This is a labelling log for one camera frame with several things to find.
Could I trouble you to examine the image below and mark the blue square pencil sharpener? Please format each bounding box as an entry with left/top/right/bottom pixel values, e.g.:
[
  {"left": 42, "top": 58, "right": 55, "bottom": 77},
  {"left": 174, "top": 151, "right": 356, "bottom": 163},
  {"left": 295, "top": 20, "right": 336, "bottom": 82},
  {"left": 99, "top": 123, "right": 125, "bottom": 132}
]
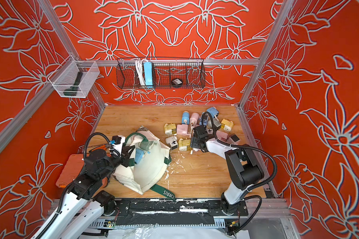
[{"left": 201, "top": 107, "right": 219, "bottom": 119}]

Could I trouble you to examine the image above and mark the light blue box in basket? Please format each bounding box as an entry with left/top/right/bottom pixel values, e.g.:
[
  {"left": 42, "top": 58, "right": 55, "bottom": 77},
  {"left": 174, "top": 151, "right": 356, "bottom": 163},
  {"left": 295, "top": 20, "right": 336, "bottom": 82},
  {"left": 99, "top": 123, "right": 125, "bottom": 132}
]
[{"left": 143, "top": 62, "right": 153, "bottom": 88}]

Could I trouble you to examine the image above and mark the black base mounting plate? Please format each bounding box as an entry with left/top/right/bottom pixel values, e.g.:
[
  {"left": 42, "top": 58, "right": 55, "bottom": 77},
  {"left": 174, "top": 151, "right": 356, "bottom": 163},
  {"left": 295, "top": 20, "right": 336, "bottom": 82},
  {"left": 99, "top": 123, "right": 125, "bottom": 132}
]
[{"left": 115, "top": 198, "right": 248, "bottom": 216}]

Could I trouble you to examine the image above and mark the red plastic tool case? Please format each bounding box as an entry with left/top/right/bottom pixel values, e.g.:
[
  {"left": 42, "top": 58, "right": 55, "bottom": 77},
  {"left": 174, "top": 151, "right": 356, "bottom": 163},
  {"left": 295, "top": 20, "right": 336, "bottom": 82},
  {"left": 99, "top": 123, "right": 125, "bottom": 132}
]
[{"left": 56, "top": 154, "right": 85, "bottom": 189}]

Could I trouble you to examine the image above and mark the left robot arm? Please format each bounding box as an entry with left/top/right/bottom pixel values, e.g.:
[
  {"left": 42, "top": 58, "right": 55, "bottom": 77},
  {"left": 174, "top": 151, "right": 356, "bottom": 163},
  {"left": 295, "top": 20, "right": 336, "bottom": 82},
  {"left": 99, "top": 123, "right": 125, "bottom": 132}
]
[{"left": 33, "top": 132, "right": 135, "bottom": 239}]

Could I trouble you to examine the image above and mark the pink black-top pencil sharpener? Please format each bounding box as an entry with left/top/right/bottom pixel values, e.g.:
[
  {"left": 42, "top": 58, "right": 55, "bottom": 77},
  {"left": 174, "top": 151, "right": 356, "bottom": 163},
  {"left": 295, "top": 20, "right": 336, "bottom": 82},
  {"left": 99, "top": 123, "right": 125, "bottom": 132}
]
[{"left": 227, "top": 134, "right": 241, "bottom": 145}]

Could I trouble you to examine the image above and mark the green round pencil sharpener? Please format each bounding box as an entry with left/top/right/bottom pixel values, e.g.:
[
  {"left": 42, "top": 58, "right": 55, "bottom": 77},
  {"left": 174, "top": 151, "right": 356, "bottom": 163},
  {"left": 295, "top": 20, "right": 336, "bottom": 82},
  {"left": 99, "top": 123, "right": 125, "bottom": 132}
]
[{"left": 139, "top": 141, "right": 156, "bottom": 151}]

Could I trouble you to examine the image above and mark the blue crank pencil sharpener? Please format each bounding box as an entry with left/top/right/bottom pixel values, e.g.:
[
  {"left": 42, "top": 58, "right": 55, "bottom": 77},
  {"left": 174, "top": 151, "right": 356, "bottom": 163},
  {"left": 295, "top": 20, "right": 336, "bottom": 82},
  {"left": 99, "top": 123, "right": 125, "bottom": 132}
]
[{"left": 135, "top": 148, "right": 146, "bottom": 164}]

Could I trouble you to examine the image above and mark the small black item in basket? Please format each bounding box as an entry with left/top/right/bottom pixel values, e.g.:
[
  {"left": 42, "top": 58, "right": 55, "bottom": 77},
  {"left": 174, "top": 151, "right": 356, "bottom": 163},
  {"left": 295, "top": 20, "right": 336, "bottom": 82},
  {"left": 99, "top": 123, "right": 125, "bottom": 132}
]
[{"left": 171, "top": 78, "right": 183, "bottom": 88}]

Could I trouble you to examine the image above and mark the pale pink sharpener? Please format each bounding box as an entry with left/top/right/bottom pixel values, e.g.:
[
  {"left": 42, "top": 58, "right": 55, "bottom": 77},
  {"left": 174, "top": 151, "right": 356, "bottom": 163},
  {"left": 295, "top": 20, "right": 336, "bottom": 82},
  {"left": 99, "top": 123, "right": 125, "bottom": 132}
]
[{"left": 216, "top": 130, "right": 229, "bottom": 142}]

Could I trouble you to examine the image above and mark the black wire wall basket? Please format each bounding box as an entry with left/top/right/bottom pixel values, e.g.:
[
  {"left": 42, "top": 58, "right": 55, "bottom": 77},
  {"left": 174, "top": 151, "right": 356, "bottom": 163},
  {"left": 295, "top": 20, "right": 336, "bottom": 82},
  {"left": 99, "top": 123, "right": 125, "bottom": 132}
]
[{"left": 116, "top": 57, "right": 206, "bottom": 90}]

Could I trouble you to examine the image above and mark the dark green tool in bin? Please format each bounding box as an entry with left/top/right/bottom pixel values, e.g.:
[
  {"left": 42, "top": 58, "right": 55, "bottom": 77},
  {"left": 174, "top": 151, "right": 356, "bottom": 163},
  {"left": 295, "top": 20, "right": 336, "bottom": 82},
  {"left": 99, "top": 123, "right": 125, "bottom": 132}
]
[{"left": 63, "top": 71, "right": 83, "bottom": 97}]

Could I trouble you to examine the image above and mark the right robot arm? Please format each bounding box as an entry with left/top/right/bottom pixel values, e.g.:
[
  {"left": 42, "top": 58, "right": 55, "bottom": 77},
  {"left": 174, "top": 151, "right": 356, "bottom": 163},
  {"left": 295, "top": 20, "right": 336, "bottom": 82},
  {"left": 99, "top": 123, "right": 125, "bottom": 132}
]
[{"left": 190, "top": 123, "right": 278, "bottom": 214}]

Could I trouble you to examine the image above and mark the white canvas tote bag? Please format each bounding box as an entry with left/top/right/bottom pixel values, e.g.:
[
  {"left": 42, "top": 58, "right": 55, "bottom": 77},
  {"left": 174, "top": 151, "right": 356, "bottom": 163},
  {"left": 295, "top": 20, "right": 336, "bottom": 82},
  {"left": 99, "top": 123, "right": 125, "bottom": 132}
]
[{"left": 113, "top": 126, "right": 176, "bottom": 201}]

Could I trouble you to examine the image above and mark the pink square pencil sharpener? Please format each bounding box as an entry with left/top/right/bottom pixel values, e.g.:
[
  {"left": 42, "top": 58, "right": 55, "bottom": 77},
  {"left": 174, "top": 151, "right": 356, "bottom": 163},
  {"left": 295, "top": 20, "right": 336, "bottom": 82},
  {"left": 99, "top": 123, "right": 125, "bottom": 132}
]
[{"left": 177, "top": 124, "right": 190, "bottom": 137}]

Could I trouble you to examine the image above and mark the blue pencil sharpener pink cap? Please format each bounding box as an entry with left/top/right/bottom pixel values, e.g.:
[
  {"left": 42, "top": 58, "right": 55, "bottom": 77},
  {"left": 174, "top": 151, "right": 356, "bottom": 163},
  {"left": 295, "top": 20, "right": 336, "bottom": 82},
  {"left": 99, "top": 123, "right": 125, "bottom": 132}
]
[{"left": 181, "top": 111, "right": 190, "bottom": 124}]

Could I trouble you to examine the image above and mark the clear plastic wall bin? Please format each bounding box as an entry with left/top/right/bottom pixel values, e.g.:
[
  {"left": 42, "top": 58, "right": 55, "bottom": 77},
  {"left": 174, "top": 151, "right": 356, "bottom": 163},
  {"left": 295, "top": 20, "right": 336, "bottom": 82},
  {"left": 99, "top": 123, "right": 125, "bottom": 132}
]
[{"left": 48, "top": 59, "right": 100, "bottom": 99}]

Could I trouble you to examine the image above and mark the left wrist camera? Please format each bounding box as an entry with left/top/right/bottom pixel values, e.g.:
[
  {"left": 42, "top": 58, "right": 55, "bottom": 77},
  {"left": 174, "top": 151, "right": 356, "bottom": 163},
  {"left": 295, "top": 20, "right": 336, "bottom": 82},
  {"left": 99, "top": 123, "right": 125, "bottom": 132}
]
[{"left": 110, "top": 135, "right": 125, "bottom": 153}]

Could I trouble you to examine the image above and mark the white cable in basket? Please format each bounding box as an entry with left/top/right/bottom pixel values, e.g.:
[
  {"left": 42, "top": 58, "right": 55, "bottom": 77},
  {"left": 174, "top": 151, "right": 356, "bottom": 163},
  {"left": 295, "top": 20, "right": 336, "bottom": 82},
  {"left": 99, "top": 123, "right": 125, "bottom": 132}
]
[{"left": 135, "top": 59, "right": 146, "bottom": 87}]

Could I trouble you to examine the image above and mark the yellow white pencil sharpener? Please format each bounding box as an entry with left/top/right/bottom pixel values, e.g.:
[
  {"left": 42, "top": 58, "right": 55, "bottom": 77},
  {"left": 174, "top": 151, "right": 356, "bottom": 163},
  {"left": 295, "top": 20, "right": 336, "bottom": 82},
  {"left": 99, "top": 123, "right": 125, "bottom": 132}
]
[{"left": 220, "top": 119, "right": 234, "bottom": 132}]

